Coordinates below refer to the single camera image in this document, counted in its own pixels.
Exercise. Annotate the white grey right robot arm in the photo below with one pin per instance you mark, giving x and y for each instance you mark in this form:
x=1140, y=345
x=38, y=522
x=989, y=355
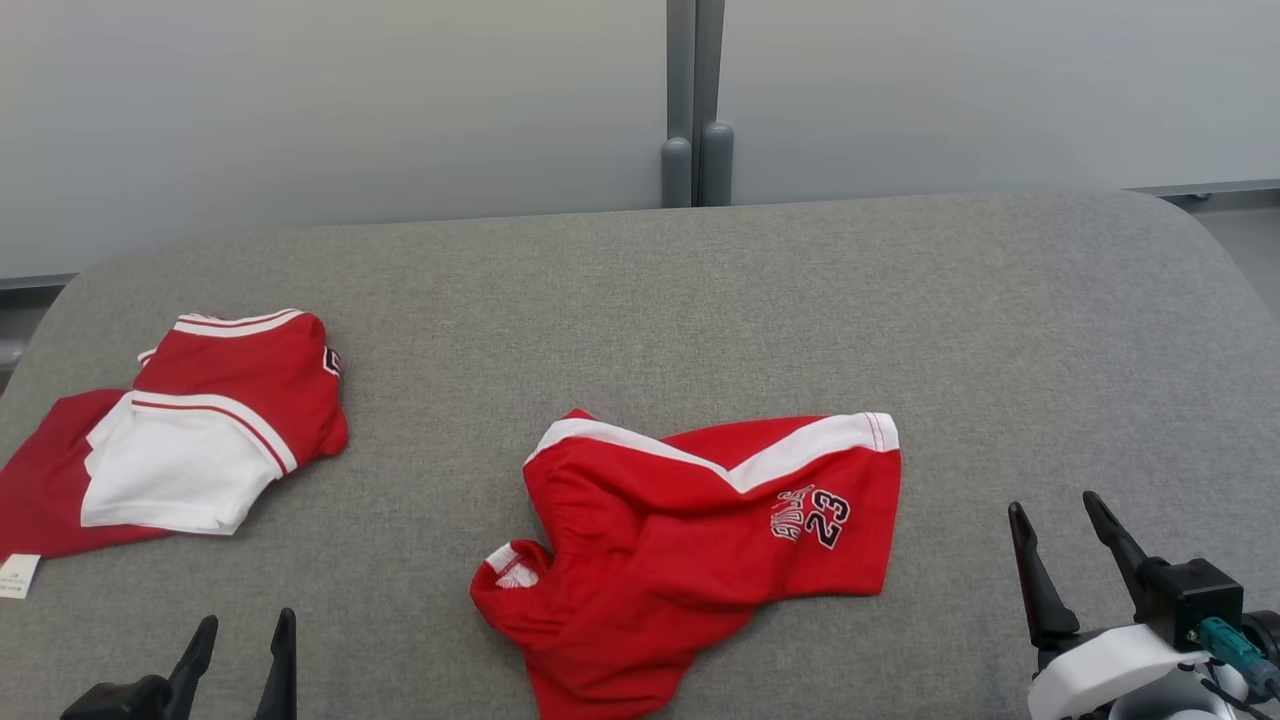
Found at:
x=1170, y=710

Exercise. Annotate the grey partition base rail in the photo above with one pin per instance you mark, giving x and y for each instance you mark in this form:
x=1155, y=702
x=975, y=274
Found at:
x=1220, y=190
x=35, y=282

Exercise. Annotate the red Bulls jersey white sleeves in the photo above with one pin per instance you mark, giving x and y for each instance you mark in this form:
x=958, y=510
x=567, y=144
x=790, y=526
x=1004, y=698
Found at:
x=240, y=390

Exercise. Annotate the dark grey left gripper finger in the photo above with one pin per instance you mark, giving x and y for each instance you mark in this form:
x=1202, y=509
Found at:
x=192, y=660
x=280, y=680

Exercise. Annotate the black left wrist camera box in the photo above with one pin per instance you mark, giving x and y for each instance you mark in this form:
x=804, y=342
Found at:
x=115, y=700

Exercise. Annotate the red shorts white stripe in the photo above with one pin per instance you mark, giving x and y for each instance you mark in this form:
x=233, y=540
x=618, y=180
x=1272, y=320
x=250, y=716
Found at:
x=660, y=560

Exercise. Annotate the grey fabric sofa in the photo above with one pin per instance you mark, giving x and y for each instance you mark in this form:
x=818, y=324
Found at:
x=700, y=300

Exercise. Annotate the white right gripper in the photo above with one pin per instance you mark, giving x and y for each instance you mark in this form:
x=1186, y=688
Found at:
x=1100, y=665

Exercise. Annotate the grey double partition post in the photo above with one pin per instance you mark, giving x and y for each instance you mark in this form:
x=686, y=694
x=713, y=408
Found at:
x=697, y=100

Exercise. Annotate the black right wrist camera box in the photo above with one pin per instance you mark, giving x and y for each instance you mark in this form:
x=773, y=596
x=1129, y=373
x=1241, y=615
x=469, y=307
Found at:
x=1195, y=600

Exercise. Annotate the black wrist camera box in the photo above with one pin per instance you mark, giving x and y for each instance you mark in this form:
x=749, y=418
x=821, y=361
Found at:
x=115, y=700
x=1195, y=600

